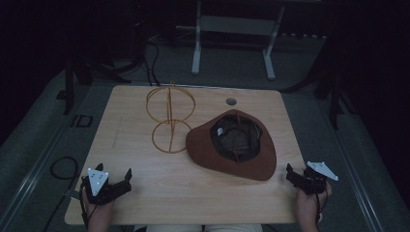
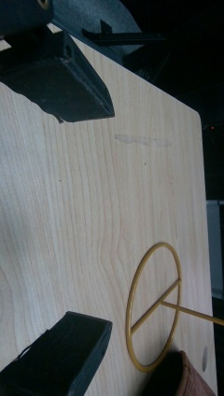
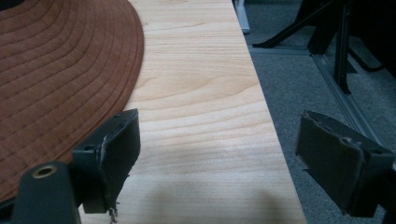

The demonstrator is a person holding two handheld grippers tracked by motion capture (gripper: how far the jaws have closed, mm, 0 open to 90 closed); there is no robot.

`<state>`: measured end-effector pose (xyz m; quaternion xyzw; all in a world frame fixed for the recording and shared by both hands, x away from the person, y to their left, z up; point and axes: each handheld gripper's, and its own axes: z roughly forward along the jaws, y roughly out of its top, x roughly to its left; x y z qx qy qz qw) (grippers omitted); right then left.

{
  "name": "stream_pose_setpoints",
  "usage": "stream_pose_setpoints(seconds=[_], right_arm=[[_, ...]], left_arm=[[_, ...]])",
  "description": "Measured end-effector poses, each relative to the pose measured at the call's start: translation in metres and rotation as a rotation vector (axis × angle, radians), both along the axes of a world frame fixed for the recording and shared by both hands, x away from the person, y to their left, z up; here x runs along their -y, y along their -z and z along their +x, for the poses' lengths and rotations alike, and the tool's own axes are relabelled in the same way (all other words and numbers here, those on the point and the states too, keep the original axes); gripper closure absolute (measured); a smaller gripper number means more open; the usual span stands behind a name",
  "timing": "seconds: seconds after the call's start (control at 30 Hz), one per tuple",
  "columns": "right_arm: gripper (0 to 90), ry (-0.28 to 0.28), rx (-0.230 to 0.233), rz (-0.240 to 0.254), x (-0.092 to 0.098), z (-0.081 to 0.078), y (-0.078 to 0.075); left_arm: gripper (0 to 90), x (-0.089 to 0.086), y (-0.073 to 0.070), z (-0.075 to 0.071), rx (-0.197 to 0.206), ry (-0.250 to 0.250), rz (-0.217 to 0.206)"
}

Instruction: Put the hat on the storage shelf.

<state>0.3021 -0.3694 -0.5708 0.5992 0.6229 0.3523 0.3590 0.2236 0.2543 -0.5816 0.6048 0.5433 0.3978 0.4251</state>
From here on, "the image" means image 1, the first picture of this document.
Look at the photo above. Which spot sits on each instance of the black tripod stand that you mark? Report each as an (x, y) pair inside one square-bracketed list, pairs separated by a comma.
[(80, 69), (335, 93)]

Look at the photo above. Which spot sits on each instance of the person's right hand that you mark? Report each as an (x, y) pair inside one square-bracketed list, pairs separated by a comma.
[(308, 208)]

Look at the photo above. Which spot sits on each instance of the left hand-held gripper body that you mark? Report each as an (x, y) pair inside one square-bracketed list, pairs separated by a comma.
[(102, 190)]

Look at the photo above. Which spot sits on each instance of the brown felt hat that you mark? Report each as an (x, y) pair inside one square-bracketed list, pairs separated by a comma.
[(262, 154)]

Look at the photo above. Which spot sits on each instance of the person's left hand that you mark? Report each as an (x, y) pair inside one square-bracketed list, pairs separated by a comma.
[(100, 212)]

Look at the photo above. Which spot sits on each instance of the white metal table frame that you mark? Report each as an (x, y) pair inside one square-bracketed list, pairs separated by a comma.
[(237, 25)]

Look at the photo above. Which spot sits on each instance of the black floor socket frame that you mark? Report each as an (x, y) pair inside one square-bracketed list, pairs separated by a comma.
[(84, 121)]

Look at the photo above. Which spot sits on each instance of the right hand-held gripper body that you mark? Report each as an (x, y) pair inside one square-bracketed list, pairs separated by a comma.
[(311, 182)]

